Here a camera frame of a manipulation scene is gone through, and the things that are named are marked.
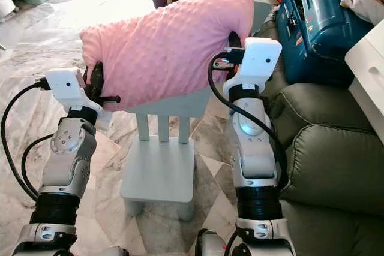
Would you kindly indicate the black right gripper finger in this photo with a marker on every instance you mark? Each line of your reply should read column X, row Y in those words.
column 234, row 40

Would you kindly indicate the grey left robot leg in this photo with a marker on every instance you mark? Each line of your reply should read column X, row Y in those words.
column 119, row 252

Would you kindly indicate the white box table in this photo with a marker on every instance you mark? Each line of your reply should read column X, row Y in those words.
column 366, row 76

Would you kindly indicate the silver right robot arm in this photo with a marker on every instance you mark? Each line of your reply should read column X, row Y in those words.
column 255, row 154

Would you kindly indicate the blue plastic case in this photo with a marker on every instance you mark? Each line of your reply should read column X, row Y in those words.
column 318, row 22

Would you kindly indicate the grey green leather armchair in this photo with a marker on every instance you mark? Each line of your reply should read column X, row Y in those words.
column 312, row 103

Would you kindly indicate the white bucket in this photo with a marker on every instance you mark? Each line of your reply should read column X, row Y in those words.
column 7, row 4

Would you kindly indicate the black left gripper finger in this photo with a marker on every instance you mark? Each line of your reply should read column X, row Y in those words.
column 111, row 99

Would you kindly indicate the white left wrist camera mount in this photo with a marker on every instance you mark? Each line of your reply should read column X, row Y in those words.
column 66, row 85

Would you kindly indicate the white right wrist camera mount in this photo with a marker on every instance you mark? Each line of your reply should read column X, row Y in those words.
column 261, row 61

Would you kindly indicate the grey robot leg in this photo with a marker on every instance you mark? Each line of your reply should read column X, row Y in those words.
column 213, row 244
column 119, row 252

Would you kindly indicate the pink dotted pillow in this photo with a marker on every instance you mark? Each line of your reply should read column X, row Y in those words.
column 168, row 46

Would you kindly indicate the grey green leather sofa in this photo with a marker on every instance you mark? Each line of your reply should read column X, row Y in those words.
column 336, row 166

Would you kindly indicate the grey right robot leg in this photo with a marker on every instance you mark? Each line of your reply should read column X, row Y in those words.
column 213, row 244

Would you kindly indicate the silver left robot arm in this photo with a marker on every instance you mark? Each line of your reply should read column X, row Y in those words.
column 66, row 166

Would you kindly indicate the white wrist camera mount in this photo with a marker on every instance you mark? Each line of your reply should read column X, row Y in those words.
column 66, row 85
column 261, row 61

